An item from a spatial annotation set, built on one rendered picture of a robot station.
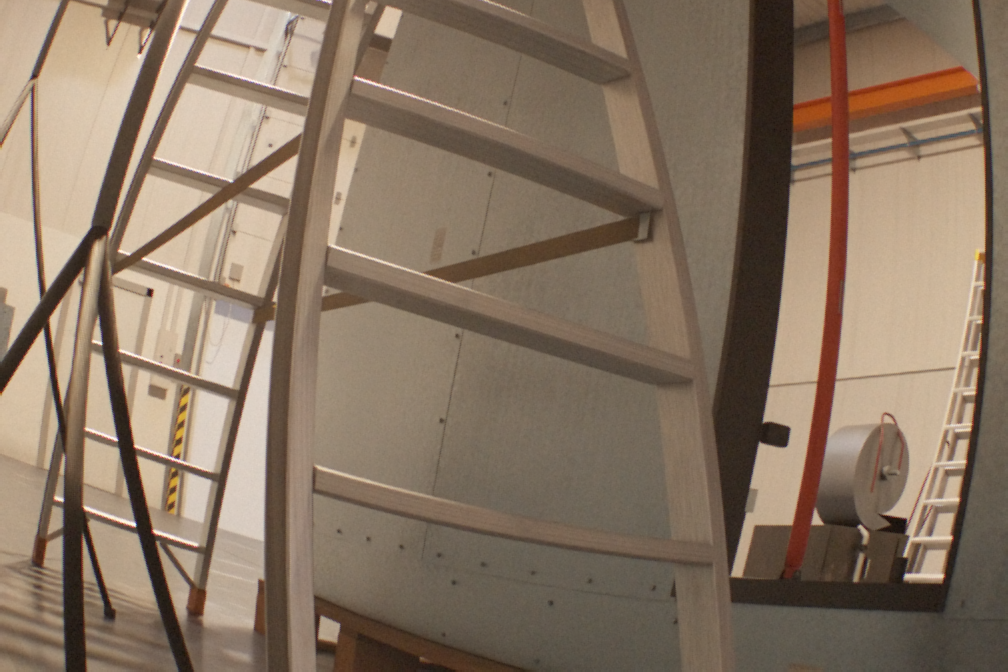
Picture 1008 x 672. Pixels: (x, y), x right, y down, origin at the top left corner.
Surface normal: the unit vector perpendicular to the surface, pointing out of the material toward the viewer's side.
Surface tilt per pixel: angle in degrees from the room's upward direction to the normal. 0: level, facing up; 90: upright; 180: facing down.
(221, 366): 90
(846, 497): 119
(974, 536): 90
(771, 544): 90
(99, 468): 90
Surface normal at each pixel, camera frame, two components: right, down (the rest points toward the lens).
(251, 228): 0.52, -0.08
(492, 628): -0.83, -0.26
